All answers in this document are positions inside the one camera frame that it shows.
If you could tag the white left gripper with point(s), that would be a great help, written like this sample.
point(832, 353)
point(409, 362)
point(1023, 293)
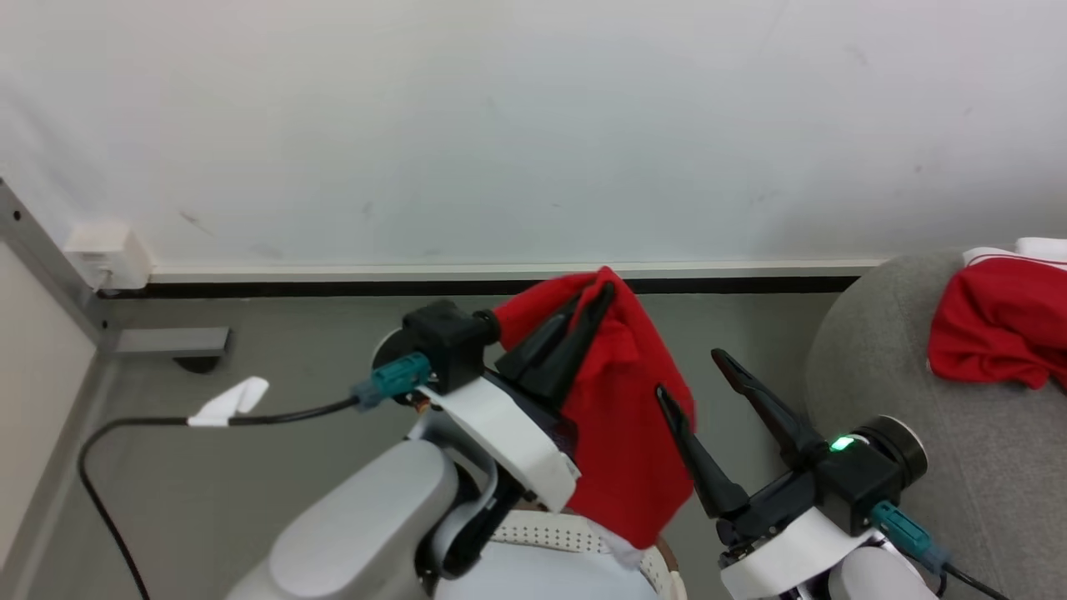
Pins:
point(508, 437)

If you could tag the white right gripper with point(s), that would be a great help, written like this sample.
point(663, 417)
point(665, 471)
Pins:
point(792, 546)

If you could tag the plain red garment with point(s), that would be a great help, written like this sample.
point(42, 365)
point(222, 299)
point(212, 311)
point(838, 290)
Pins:
point(625, 433)

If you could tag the red garment with white stripes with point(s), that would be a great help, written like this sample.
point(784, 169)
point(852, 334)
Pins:
point(1000, 325)

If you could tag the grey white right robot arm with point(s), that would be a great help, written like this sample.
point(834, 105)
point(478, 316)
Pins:
point(875, 581)

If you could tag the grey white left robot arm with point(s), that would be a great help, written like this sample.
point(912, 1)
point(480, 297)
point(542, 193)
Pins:
point(358, 533)

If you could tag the grey fabric sofa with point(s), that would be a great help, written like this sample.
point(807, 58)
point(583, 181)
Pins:
point(984, 467)

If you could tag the white and black baseboard strip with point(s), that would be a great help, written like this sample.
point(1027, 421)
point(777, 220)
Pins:
point(375, 281)

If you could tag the white perforated laundry basket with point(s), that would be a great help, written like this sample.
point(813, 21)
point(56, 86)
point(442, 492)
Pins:
point(550, 575)

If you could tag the grey aluminium foot bar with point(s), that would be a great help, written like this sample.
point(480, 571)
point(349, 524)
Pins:
point(171, 341)

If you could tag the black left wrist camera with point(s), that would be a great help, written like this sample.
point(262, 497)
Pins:
point(450, 342)

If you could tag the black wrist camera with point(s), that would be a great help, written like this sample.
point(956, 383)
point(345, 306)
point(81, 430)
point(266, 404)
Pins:
point(450, 342)
point(867, 475)

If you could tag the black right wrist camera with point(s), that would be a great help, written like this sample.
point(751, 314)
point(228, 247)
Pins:
point(867, 475)

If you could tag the black round frame foot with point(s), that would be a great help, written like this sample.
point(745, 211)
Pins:
point(196, 363)

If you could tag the white wall socket box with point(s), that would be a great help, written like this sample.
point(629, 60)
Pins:
point(110, 254)

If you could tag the grey aluminium frame post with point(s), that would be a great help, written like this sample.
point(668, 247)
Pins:
point(46, 258)

